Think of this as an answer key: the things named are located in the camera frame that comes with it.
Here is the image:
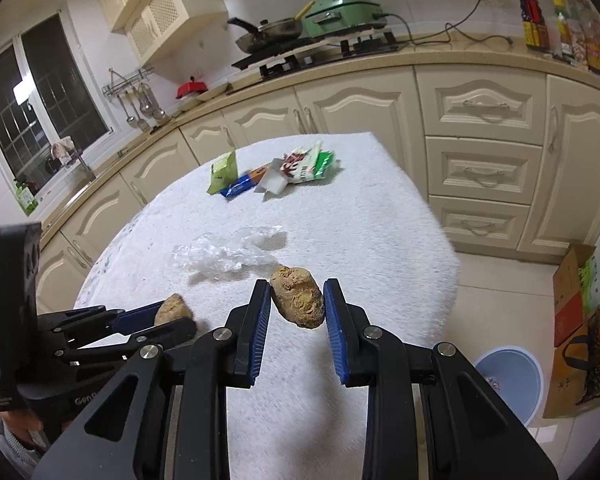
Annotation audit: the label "person's left forearm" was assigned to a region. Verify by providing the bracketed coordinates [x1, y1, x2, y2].
[0, 409, 47, 467]

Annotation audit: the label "dark wok with lid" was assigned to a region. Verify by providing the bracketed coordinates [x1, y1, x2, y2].
[227, 0, 316, 54]

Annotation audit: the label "metal sink faucet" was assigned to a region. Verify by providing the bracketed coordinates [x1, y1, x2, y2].
[50, 137, 97, 182]

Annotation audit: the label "cream cabinet drawer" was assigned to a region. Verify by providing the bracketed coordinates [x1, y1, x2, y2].
[424, 67, 547, 141]
[424, 135, 544, 205]
[429, 195, 534, 252]

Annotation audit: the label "light blue plastic bin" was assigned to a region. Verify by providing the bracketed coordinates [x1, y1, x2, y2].
[472, 345, 544, 429]

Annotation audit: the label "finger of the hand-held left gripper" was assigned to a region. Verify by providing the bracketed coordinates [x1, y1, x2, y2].
[37, 301, 169, 342]
[55, 317, 200, 362]

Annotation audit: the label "small lattice door cabinet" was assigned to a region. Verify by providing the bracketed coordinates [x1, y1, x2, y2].
[124, 0, 229, 64]

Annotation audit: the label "red pot lid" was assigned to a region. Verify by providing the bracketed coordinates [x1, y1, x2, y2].
[175, 75, 210, 100]

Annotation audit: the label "large brown lump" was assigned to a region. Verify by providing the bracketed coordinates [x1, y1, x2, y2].
[269, 265, 326, 331]

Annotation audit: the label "black induction cooker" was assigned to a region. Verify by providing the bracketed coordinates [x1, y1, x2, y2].
[231, 35, 322, 71]

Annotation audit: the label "green electric cooker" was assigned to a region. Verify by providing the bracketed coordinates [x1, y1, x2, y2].
[299, 0, 387, 39]

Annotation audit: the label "brown cardboard box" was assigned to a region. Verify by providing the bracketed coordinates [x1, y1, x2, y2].
[552, 243, 599, 349]

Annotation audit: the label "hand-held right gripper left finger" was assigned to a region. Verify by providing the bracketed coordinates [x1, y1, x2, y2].
[30, 279, 274, 480]

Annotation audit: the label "pink cloth on faucet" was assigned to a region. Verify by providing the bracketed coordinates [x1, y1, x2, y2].
[51, 136, 76, 162]

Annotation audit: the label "hanging metal utensil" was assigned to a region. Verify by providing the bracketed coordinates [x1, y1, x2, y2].
[140, 82, 169, 122]
[132, 90, 152, 132]
[117, 92, 137, 127]

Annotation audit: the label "white framed window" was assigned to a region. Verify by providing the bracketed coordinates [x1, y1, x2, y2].
[0, 12, 117, 202]

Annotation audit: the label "dark sauce bottle red label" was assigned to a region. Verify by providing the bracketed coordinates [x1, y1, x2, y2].
[518, 0, 551, 52]

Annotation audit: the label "red white green packet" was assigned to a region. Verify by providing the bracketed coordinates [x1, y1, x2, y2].
[277, 140, 341, 185]

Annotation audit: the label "cream base kitchen cabinets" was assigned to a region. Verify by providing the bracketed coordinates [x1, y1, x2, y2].
[34, 46, 600, 322]

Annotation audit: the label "black power cable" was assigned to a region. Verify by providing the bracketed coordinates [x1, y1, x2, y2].
[384, 0, 514, 49]

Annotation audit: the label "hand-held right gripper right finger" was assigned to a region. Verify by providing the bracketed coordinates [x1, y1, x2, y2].
[322, 277, 561, 480]

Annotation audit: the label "black glass gas stove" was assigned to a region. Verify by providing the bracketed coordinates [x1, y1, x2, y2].
[257, 29, 412, 79]

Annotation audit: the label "green dish soap bottle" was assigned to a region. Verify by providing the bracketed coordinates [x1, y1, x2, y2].
[14, 179, 39, 217]

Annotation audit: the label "white towel table cover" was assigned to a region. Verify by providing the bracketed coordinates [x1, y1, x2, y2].
[72, 132, 462, 480]

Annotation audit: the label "green snack packet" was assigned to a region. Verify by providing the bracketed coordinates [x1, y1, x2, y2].
[207, 149, 239, 196]

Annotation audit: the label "clear plastic bag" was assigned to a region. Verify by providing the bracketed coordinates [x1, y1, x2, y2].
[172, 224, 289, 282]

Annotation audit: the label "small brown lump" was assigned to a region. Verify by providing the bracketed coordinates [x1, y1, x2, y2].
[153, 293, 197, 329]

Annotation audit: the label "blue snack wrapper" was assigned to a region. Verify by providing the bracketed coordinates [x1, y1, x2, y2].
[219, 172, 272, 199]

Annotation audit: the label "yellow capped oil bottle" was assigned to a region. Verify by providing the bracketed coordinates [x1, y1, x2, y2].
[550, 0, 574, 59]

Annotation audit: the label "wire wall utensil rack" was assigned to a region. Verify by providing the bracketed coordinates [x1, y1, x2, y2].
[101, 65, 156, 99]

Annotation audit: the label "white shallow plate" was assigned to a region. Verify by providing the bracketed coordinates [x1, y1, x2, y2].
[195, 84, 232, 104]

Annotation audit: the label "clear plastic bottle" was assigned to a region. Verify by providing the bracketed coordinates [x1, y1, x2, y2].
[568, 0, 590, 67]

